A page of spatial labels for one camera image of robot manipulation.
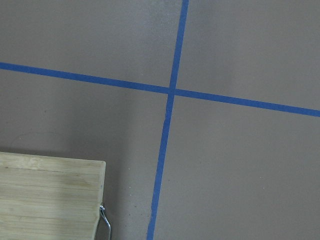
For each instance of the wooden cutting board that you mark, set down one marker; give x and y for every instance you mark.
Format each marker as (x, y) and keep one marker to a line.
(50, 198)

